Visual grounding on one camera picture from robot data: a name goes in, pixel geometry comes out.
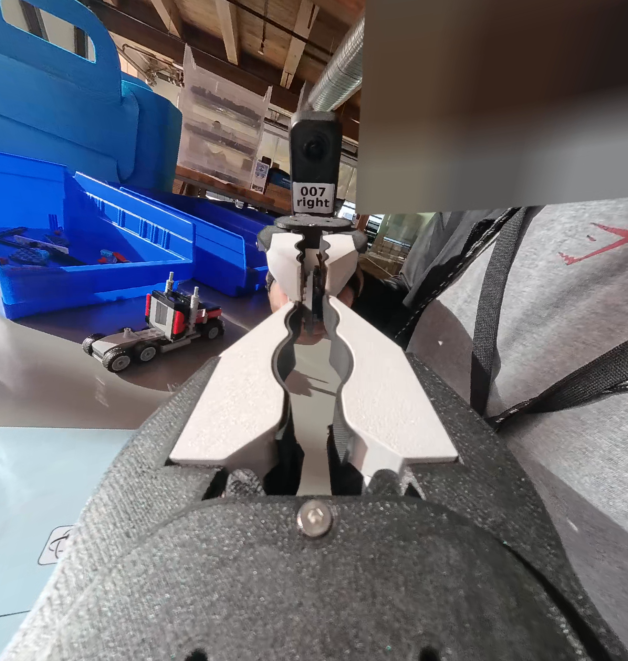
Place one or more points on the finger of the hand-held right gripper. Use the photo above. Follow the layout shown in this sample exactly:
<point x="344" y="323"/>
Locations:
<point x="285" y="263"/>
<point x="340" y="263"/>

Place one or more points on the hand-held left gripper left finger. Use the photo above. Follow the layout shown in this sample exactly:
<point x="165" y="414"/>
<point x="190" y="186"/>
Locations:
<point x="226" y="408"/>

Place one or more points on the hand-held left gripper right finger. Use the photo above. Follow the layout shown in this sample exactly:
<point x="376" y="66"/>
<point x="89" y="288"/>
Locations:
<point x="396" y="408"/>

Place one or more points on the dark grey toy brick plate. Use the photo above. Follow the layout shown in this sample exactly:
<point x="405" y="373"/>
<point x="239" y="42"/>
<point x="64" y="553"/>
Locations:
<point x="314" y="304"/>

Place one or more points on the red black toy brick truck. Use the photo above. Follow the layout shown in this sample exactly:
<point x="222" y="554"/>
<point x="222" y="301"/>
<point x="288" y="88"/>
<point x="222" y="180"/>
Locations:
<point x="164" y="315"/>

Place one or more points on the blue plastic bin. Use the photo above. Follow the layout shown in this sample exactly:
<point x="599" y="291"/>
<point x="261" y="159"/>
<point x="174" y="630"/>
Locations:
<point x="87" y="294"/>
<point x="226" y="268"/>

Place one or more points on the person's right forearm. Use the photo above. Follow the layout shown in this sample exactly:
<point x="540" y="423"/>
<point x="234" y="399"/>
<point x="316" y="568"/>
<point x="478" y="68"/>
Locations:
<point x="386" y="310"/>

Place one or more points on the grey desk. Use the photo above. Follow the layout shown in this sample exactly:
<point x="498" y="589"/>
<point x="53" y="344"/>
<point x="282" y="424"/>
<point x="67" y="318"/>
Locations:
<point x="45" y="392"/>

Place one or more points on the person's right hand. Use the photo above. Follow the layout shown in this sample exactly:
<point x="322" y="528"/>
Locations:
<point x="353" y="297"/>

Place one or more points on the clear plastic storage drawers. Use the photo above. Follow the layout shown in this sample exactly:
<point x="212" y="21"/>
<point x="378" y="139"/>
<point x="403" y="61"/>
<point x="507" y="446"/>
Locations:
<point x="221" y="129"/>

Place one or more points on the person's grey sweatshirt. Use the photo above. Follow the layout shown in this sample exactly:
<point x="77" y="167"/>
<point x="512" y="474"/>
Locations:
<point x="551" y="310"/>

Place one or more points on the light blue instruction booklet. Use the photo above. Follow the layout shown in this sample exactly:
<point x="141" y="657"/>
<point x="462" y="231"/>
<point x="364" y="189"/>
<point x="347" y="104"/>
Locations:
<point x="35" y="490"/>

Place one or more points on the pile of loose toy bricks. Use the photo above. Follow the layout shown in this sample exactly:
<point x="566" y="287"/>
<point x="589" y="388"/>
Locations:
<point x="30" y="255"/>

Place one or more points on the blue felt carrier bag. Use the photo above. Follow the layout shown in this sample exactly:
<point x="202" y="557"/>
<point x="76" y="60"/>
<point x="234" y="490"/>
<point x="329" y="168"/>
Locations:
<point x="61" y="103"/>

